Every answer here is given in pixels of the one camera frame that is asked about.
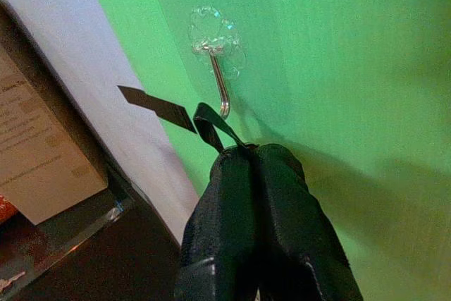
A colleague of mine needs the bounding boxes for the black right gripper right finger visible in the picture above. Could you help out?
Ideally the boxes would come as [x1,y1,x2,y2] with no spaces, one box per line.
[252,143,364,301]

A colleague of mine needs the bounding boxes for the red packet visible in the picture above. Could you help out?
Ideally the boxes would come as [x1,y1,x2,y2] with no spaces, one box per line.
[0,194,19,225]

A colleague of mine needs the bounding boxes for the black tape strip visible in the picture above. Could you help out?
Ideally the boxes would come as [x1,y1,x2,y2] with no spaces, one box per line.
[116,85,199,135]

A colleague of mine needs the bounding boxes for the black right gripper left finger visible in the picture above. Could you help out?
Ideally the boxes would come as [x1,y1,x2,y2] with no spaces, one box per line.
[174,148,264,301]

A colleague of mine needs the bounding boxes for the black key strap loop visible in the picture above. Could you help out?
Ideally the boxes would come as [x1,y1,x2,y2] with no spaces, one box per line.
[192,102,261,156]

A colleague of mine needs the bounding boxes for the metal hook clear adhesive pad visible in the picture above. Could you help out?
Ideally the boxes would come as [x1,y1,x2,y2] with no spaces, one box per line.
[186,4,247,119]

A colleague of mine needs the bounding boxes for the white printed carton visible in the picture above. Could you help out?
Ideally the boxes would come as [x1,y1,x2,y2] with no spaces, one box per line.
[0,42,109,226]

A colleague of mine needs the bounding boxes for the green screen backdrop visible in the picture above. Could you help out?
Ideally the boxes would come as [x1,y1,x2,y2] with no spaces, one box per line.
[80,0,451,301]

